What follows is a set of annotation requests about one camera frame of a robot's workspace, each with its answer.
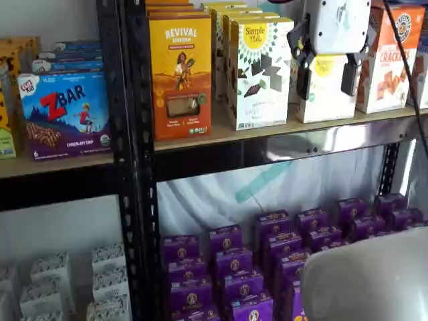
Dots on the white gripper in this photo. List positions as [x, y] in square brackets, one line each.
[337, 23]

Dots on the white yellow Simple Mills bar box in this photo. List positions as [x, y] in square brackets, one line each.
[293, 83]
[329, 97]

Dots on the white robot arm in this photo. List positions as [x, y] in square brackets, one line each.
[368, 277]

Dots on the Simple Mills sweet thins box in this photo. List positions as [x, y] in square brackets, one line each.
[234, 10]
[247, 15]
[264, 80]

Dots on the orange pretzel crackers cheddar box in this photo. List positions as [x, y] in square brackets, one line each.
[377, 6]
[388, 67]

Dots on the wooden shelf board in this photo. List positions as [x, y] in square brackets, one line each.
[254, 133]
[50, 165]

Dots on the purple snack box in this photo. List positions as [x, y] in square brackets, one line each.
[325, 238]
[311, 221]
[390, 204]
[234, 263]
[272, 224]
[252, 309]
[284, 245]
[225, 239]
[291, 265]
[368, 227]
[294, 301]
[352, 210]
[406, 219]
[243, 287]
[180, 249]
[195, 315]
[191, 294]
[187, 270]

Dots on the orange Revival cracker box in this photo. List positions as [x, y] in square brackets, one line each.
[170, 6]
[180, 77]
[177, 14]

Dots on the black metal shelf rack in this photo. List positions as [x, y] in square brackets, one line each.
[112, 100]
[143, 174]

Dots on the blue purple Zbar box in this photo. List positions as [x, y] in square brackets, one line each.
[65, 117]
[70, 55]
[78, 46]
[67, 66]

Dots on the white patterned small box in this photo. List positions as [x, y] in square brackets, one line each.
[50, 269]
[108, 309]
[41, 317]
[8, 294]
[108, 259]
[43, 299]
[110, 284]

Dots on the yellow green snack box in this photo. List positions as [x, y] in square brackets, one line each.
[6, 117]
[20, 50]

